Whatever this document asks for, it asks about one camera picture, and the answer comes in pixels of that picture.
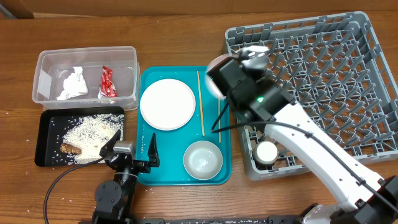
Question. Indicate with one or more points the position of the small pink bowl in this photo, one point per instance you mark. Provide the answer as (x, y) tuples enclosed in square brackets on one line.
[(210, 84)]

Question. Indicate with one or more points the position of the grey round bowl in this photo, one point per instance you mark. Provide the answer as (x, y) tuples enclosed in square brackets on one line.
[(203, 160)]

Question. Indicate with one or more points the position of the wooden chopstick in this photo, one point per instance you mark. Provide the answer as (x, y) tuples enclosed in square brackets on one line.
[(201, 105), (219, 121)]

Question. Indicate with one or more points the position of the grey plastic dishwasher rack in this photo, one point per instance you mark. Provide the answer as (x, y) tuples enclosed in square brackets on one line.
[(335, 67)]

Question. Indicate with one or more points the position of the white plastic cup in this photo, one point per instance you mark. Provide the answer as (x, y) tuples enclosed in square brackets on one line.
[(265, 153)]

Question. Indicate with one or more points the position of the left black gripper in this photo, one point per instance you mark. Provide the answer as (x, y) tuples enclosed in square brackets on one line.
[(143, 166)]

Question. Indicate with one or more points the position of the brown food scraps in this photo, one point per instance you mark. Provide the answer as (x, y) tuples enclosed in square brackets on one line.
[(70, 149)]

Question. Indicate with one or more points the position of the clear plastic bin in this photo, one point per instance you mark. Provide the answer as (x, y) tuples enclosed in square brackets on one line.
[(55, 66)]

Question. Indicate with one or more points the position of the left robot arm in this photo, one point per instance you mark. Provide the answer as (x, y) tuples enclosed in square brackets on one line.
[(114, 197)]

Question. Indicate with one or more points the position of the white rice grains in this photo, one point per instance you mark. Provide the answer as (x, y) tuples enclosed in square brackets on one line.
[(90, 136)]

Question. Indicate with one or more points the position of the large white round plate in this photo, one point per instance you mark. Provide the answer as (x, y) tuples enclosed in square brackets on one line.
[(167, 104)]

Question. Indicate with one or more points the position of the red foil snack wrapper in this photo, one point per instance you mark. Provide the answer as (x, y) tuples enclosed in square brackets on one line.
[(107, 88)]

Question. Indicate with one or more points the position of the black plastic tray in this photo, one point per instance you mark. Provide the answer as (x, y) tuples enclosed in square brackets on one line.
[(54, 125)]

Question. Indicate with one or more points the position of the white paper napkin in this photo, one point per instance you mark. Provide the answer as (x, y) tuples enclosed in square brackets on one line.
[(74, 85)]

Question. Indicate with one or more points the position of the teal plastic serving tray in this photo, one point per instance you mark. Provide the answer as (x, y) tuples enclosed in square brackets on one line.
[(171, 145)]

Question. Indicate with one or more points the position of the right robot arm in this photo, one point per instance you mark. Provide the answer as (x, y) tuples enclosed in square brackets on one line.
[(362, 195)]

